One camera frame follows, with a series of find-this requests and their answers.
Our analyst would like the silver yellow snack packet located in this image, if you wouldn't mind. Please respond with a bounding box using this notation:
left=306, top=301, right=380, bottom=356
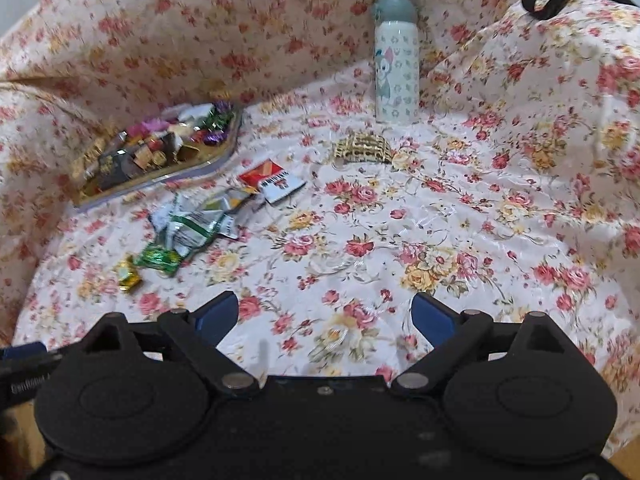
left=207, top=187, right=263, bottom=238

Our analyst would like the green candy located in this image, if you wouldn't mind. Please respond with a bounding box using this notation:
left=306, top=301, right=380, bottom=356
left=135, top=242, right=183, bottom=277

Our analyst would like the gold candy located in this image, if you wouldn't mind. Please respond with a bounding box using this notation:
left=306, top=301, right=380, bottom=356
left=115, top=255, right=144, bottom=293

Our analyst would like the floral printed cloth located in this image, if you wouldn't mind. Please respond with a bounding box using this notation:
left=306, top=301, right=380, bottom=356
left=0, top=0, right=640, bottom=461

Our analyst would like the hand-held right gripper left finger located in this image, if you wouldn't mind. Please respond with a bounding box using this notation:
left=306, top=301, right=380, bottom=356
left=80, top=291, right=260, bottom=398

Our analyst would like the red white snack packet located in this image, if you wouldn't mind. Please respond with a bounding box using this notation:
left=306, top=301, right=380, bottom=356
left=238, top=159, right=306, bottom=205

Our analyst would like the black cracker packet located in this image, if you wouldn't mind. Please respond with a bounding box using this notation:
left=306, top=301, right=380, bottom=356
left=95, top=152, right=147, bottom=186

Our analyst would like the green white snack packet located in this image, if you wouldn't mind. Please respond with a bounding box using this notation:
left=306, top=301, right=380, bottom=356
left=149, top=195, right=226, bottom=261

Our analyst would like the pile of assorted snacks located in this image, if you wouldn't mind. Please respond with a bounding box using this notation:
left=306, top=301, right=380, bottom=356
left=85, top=101, right=236, bottom=191

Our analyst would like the gold snack tray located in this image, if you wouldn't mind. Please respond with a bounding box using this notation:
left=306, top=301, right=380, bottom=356
left=72, top=101, right=244, bottom=209

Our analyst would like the small woven wicker basket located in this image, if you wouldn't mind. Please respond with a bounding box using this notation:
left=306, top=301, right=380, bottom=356
left=332, top=130, right=394, bottom=164

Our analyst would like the white cartoon water bottle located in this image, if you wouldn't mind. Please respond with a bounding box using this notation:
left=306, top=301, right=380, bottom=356
left=372, top=0, right=420, bottom=124

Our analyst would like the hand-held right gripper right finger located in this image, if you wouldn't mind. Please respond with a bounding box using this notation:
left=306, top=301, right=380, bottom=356
left=391, top=292, right=576, bottom=397

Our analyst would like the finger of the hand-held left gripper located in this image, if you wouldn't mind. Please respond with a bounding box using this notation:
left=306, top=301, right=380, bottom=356
left=0, top=341, right=66, bottom=403

